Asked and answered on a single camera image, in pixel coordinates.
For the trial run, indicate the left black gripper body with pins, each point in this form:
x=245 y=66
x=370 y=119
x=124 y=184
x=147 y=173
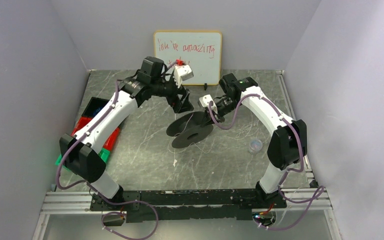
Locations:
x=179 y=97

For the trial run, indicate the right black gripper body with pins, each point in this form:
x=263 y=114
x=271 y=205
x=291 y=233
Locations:
x=213 y=112

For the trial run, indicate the black cable spool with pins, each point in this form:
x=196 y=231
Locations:
x=189 y=129

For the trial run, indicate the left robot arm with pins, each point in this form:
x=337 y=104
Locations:
x=80 y=151

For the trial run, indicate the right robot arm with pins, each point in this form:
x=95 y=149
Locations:
x=288 y=144

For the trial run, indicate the clear round container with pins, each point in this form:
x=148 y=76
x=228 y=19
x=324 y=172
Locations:
x=255 y=146

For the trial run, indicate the yellow-framed whiteboard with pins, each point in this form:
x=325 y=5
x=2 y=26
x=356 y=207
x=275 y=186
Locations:
x=201 y=50

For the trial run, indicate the red bin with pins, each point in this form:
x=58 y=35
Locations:
x=110 y=142

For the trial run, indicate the black bin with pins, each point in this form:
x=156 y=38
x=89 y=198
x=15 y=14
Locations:
x=94 y=106

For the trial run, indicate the green bin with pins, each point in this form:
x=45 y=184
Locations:
x=104 y=155

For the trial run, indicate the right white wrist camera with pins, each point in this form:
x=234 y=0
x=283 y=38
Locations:
x=208 y=102

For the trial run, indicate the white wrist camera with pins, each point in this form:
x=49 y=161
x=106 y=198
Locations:
x=208 y=102
x=182 y=72

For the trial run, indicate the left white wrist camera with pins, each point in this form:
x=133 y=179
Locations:
x=182 y=72

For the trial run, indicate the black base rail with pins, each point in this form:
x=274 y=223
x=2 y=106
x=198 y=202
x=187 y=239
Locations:
x=148 y=205

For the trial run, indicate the aluminium frame rail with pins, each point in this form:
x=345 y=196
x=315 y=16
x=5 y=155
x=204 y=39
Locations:
x=143 y=159

